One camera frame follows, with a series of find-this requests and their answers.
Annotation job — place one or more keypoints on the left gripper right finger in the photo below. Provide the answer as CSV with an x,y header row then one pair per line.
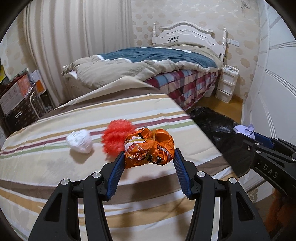
x,y
238,217

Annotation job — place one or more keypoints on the white paper ball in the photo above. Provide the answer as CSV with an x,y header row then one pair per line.
x,y
80,141

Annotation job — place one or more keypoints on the white wardrobe door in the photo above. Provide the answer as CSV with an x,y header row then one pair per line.
x,y
270,105

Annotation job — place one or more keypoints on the lavender paper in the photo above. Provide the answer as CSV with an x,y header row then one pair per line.
x,y
245,130

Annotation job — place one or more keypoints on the orange snack wrapper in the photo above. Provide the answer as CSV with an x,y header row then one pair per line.
x,y
148,146

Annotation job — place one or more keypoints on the white wall switch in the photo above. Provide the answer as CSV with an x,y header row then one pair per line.
x,y
233,42

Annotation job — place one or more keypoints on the red foam net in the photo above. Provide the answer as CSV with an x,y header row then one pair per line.
x,y
113,138

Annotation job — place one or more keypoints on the blue beige duvet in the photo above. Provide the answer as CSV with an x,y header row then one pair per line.
x,y
143,63

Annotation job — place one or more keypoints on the white bed headboard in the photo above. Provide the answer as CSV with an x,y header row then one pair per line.
x,y
185,31

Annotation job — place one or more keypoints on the white plastic drawer unit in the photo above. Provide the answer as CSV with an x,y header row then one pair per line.
x,y
227,83

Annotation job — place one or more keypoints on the plaid bed sheet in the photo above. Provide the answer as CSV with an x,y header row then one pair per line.
x,y
184,87

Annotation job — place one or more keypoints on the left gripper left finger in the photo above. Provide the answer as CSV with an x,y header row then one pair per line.
x,y
59,218

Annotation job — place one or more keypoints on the cardboard box with orange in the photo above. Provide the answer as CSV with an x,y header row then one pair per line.
x,y
20,87

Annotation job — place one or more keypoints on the cream curtain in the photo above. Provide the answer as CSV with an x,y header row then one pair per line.
x,y
60,32

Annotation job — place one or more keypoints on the black trash bag bin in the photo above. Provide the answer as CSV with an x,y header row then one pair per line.
x,y
219,129

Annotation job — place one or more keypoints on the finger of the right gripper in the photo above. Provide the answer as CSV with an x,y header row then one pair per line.
x,y
265,141
249,146

